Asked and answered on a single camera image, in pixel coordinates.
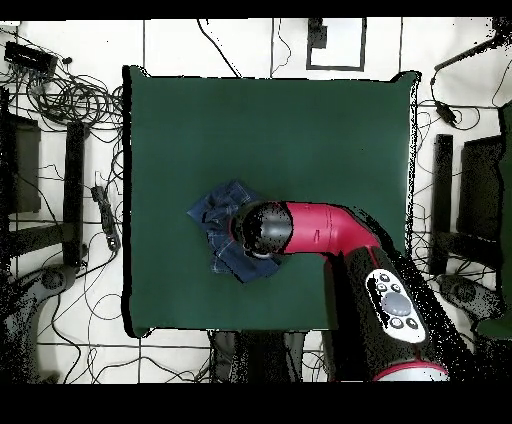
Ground black power adapter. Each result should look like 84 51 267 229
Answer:
434 100 458 126

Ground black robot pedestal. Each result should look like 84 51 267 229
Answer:
209 329 307 383

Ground small black block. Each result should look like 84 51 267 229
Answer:
308 17 328 50

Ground dark green table cloth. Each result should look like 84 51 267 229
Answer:
121 64 419 339

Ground blue denim jeans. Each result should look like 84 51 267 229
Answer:
186 179 283 284

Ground black flat panel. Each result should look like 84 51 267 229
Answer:
0 113 42 214
456 135 506 241

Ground black network box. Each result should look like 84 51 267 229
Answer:
3 40 59 77

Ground tangle of black cables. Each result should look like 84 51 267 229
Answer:
23 67 125 129

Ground black long beam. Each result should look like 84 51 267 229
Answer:
62 121 90 268
429 133 454 276

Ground black power strip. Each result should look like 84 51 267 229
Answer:
90 184 122 252

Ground black rod with mount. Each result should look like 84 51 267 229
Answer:
433 17 512 73

